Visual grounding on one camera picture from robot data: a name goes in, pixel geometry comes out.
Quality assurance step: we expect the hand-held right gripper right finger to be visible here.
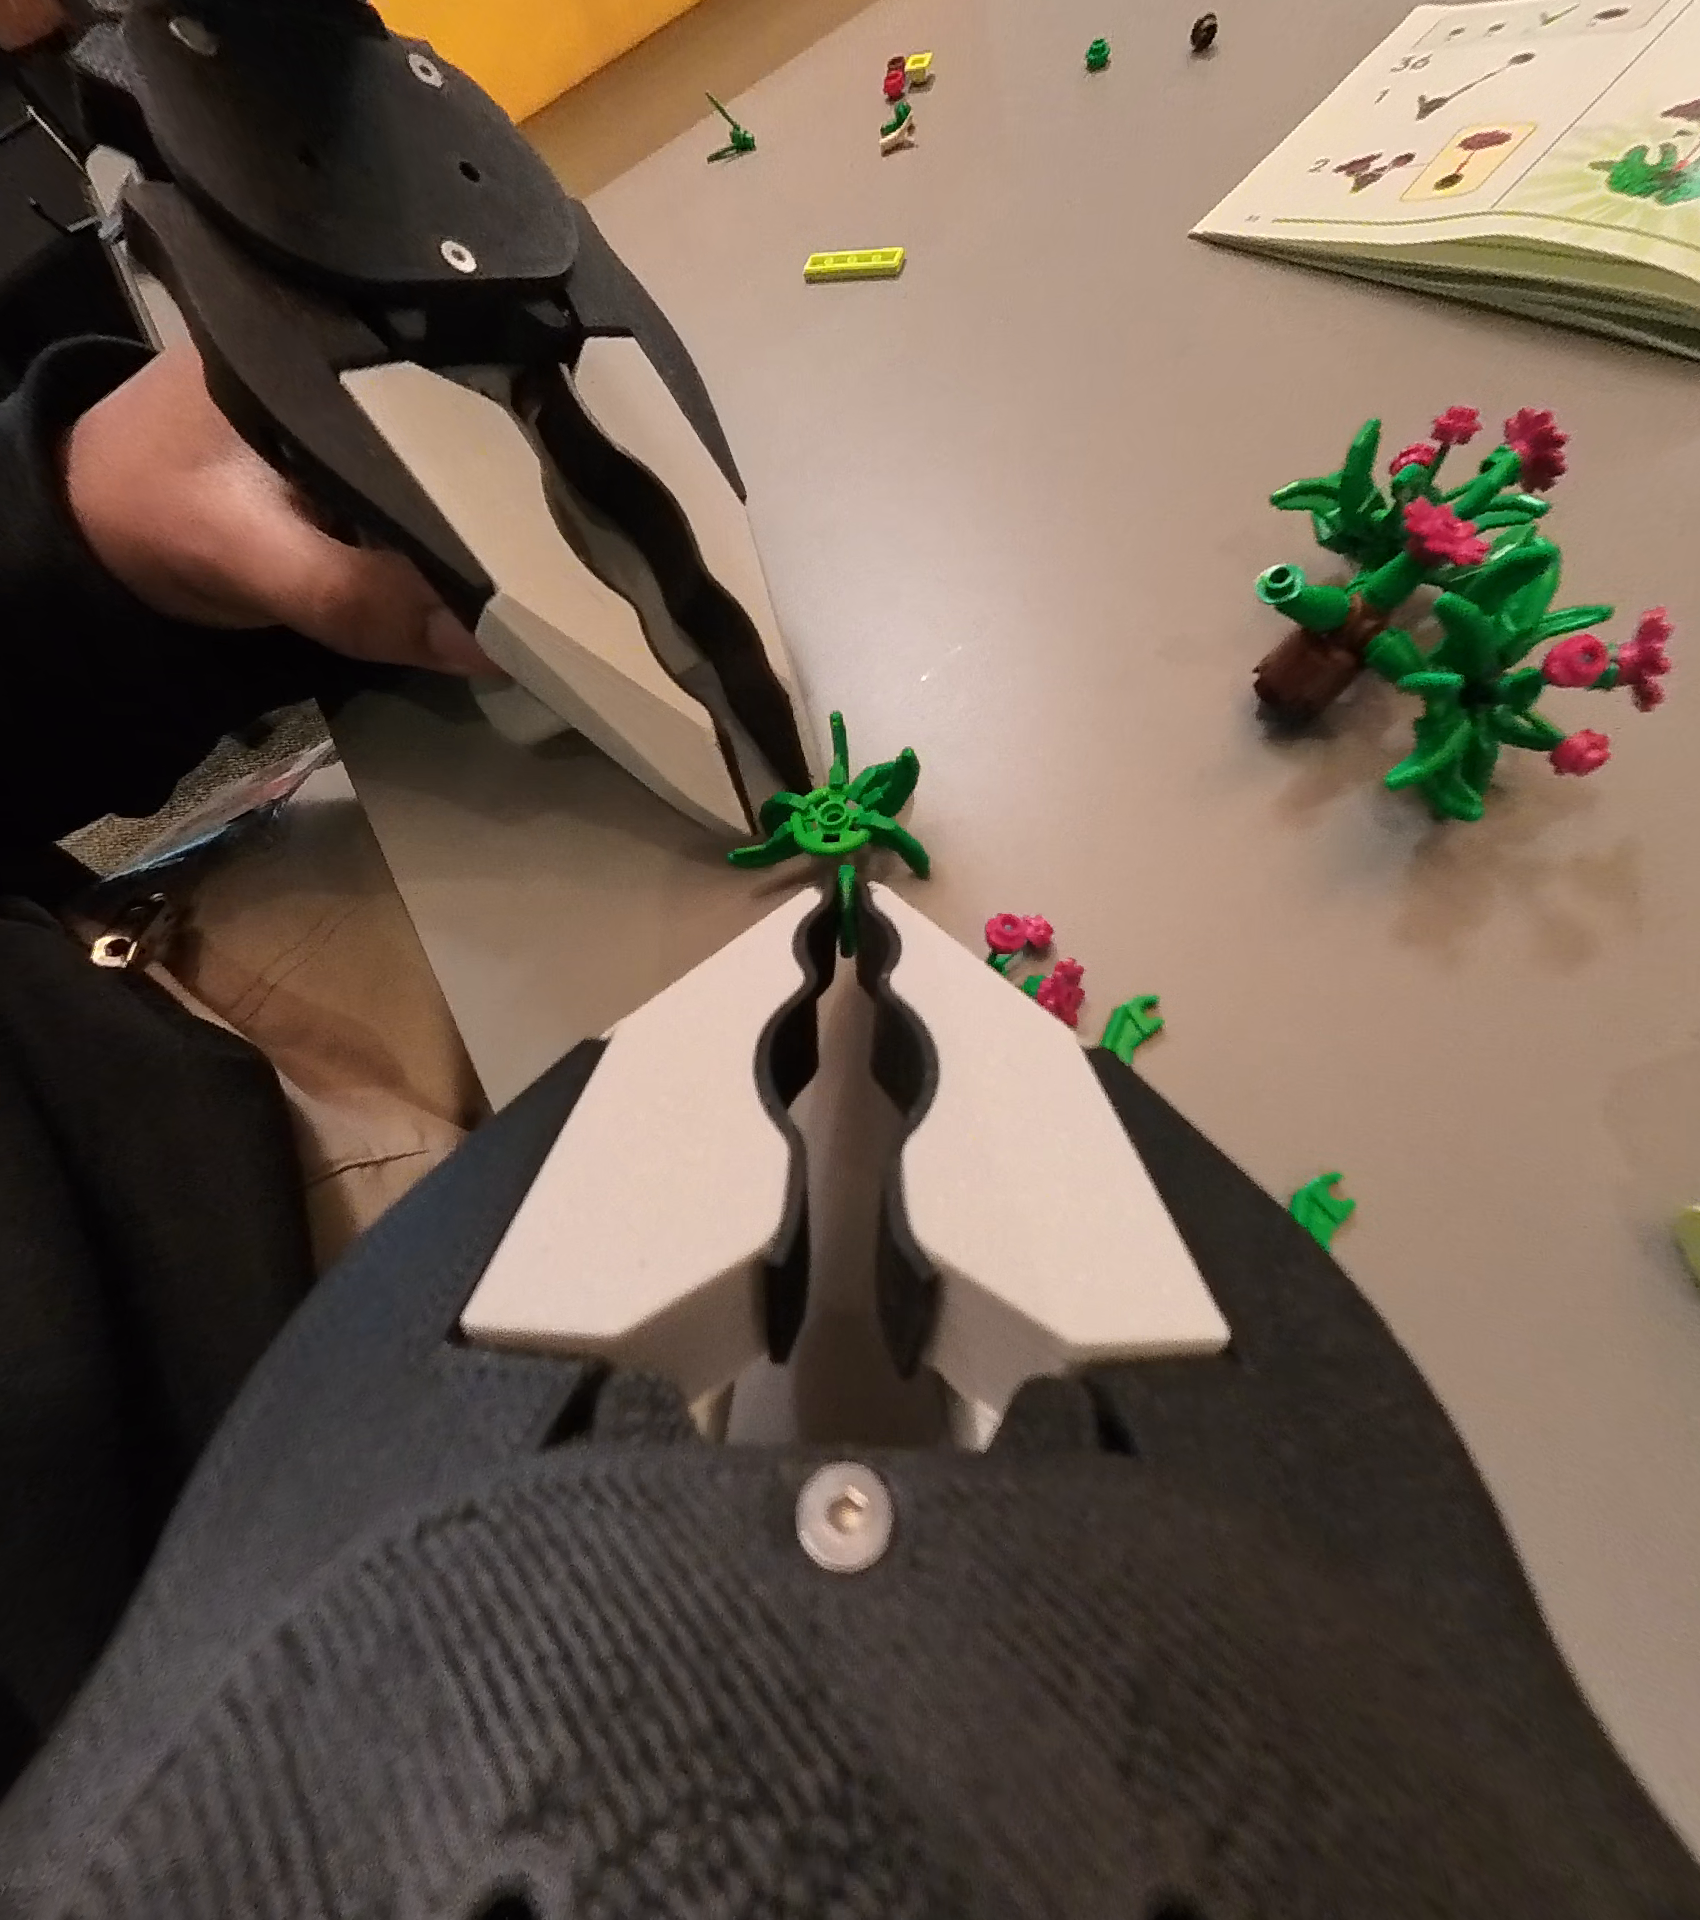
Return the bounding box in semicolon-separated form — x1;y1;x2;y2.
853;884;1232;1446

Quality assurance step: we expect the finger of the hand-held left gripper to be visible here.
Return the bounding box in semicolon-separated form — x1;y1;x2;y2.
336;357;767;839
550;320;826;805

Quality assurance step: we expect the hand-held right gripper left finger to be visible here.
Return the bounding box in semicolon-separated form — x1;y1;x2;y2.
458;884;831;1439

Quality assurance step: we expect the green toy plant stem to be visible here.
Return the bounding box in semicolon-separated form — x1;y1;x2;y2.
730;712;934;959

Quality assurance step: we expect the person's left forearm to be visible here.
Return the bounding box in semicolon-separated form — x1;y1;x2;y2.
0;338;328;902

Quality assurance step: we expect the person's left hand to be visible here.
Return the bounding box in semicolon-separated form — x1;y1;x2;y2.
73;390;490;681

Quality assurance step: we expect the pink toy flower sprig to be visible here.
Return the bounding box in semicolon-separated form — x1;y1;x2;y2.
982;906;1087;1029

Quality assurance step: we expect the yellow plastic bin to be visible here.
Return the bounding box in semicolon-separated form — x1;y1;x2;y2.
445;0;704;125

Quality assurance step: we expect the open instruction booklet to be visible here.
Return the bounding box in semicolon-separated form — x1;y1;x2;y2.
1188;0;1700;379

